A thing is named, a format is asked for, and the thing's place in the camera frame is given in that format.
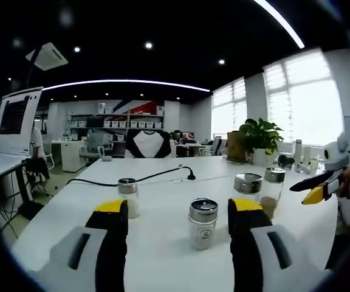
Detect grey storage shelf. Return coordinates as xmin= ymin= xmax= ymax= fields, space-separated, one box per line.
xmin=68 ymin=113 xmax=166 ymax=144

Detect row of white storage bins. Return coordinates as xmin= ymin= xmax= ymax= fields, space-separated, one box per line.
xmin=103 ymin=120 xmax=165 ymax=128

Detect white ceiling light strip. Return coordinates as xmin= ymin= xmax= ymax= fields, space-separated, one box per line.
xmin=43 ymin=79 xmax=211 ymax=92
xmin=253 ymin=0 xmax=306 ymax=49

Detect tall seasoning bottle brown contents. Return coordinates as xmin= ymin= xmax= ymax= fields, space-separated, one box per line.
xmin=259 ymin=167 xmax=286 ymax=220

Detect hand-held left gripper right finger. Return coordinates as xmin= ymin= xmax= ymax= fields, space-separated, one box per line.
xmin=227 ymin=197 xmax=329 ymax=292

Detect white mesh office chair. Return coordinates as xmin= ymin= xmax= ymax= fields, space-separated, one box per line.
xmin=208 ymin=136 xmax=227 ymax=158

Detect white laptop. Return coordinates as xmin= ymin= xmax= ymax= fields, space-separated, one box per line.
xmin=0 ymin=86 xmax=44 ymax=159

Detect group of round ceiling downlights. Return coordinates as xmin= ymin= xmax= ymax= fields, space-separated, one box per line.
xmin=0 ymin=42 xmax=226 ymax=101

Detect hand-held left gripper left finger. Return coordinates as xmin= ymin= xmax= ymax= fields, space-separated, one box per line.
xmin=36 ymin=199 xmax=129 ymax=292

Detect green potted plant white pot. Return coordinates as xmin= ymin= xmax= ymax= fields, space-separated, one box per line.
xmin=238 ymin=117 xmax=285 ymax=165

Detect black headphones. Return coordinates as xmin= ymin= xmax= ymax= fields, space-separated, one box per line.
xmin=277 ymin=154 xmax=296 ymax=170

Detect person's dark clothing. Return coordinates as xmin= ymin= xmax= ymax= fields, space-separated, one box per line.
xmin=323 ymin=224 xmax=350 ymax=271

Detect grey office chair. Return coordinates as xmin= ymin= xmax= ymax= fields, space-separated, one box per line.
xmin=80 ymin=131 xmax=114 ymax=161

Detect tall seasoning bottle white contents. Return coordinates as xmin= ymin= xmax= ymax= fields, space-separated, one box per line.
xmin=234 ymin=172 xmax=264 ymax=201

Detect white office desk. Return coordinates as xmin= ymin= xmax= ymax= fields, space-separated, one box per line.
xmin=52 ymin=139 xmax=88 ymax=173

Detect white thermos bottle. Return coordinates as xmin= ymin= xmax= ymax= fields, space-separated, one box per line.
xmin=294 ymin=139 xmax=303 ymax=162

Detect ceiling air conditioner unit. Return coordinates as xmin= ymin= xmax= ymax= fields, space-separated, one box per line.
xmin=25 ymin=42 xmax=69 ymax=72

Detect brown paper bag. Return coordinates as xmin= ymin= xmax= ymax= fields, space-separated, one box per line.
xmin=225 ymin=131 xmax=249 ymax=162

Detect short labelled seasoning bottle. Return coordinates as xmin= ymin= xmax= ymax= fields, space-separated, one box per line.
xmin=188 ymin=198 xmax=219 ymax=251
xmin=117 ymin=178 xmax=142 ymax=220

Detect narrow window with blinds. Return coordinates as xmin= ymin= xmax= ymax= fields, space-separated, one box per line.
xmin=211 ymin=76 xmax=247 ymax=142

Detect thick black cable with plug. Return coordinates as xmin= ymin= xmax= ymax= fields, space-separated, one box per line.
xmin=66 ymin=165 xmax=196 ymax=187

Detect wide window with blinds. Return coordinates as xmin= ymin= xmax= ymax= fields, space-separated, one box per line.
xmin=262 ymin=48 xmax=345 ymax=146

